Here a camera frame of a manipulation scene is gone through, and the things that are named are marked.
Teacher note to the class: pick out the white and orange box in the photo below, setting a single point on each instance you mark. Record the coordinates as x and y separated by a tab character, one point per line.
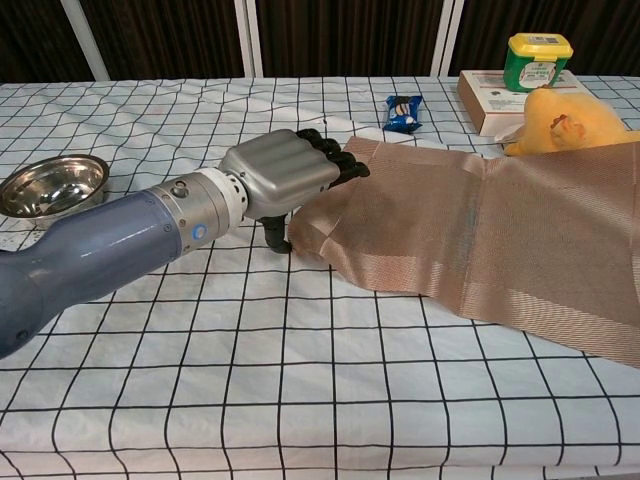
480	100

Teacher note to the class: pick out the green tub with yellow lid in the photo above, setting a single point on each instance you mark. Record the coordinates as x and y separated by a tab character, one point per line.
535	65

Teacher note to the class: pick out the stainless steel bowl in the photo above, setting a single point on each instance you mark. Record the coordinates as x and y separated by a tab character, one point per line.
55	185

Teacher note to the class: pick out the yellow plush toy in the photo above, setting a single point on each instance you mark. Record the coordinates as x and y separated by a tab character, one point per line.
575	125

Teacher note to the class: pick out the white grid tablecloth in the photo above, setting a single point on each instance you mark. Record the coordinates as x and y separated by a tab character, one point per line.
250	375

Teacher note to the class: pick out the white partition post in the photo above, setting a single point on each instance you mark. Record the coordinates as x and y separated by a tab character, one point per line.
250	37
447	37
85	40

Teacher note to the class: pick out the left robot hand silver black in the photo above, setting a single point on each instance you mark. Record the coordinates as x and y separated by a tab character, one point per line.
280	170

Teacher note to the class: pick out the blue cookie packet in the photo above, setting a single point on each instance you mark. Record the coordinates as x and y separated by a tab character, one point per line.
402	114

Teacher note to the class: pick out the brown woven placemat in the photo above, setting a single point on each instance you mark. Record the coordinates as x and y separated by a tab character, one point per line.
475	225

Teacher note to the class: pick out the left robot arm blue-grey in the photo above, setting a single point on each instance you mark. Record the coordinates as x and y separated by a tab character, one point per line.
100	240

